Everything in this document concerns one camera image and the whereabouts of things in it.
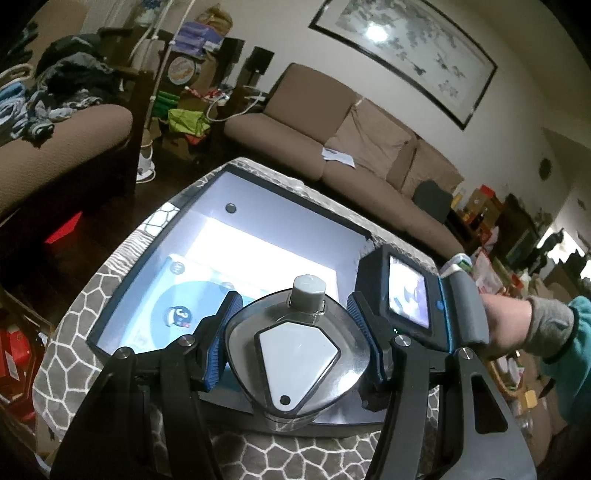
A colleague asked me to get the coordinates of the lime green bag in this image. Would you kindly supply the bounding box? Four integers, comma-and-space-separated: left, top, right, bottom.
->
167, 108, 209, 138

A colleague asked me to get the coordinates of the brown armchair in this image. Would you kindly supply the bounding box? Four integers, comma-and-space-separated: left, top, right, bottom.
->
0, 0, 154, 220

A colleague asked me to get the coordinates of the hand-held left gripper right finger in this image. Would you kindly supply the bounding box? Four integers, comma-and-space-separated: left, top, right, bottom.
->
346, 292, 539, 480

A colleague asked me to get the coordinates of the blue and white tissue pack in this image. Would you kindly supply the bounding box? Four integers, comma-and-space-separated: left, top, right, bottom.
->
134, 253, 242, 352

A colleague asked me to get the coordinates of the red box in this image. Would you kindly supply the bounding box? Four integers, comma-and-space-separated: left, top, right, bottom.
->
45, 211, 85, 246

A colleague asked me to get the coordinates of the round white desk fan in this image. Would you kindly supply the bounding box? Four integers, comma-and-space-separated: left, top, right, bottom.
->
167, 55, 200, 87

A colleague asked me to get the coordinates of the dark grey cushion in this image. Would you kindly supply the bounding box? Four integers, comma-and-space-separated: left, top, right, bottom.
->
412, 180, 454, 223

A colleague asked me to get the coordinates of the stack of blue boxes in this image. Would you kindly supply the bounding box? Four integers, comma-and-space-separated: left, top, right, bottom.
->
177, 20, 219, 52

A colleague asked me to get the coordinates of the black storage box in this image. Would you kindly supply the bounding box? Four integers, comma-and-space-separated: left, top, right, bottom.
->
87, 164, 376, 431

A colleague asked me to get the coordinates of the clear bottle with grey cap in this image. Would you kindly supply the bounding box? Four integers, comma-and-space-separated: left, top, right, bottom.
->
223, 274, 373, 422

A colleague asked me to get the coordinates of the white paper sheet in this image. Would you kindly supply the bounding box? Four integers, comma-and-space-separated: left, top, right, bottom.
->
322, 147, 356, 169

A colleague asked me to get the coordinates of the black speaker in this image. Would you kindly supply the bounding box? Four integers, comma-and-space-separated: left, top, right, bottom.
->
248, 46, 274, 87
221, 38, 246, 89

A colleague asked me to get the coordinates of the tan throw cushion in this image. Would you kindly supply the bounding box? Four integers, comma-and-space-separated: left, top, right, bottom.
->
329, 99, 417, 180

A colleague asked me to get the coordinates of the brown sofa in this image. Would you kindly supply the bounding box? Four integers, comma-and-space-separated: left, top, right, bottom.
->
223, 62, 465, 260

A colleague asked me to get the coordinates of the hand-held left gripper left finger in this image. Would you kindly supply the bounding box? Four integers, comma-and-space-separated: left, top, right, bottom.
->
48, 292, 243, 480

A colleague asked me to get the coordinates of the grey patterned tablecloth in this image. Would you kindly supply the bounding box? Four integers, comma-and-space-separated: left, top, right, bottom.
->
32, 157, 462, 480

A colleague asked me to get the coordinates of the person's right forearm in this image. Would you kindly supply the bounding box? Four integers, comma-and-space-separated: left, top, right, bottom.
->
480, 293, 591, 426

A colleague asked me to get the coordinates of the framed wall painting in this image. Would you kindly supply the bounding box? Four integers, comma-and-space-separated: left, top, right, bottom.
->
308, 0, 499, 131

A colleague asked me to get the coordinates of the pile of clothes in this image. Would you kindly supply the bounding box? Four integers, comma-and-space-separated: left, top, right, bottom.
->
0, 34, 117, 145

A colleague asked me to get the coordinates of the white standing rack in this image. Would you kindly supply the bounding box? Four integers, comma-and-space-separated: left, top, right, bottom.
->
129, 0, 195, 182

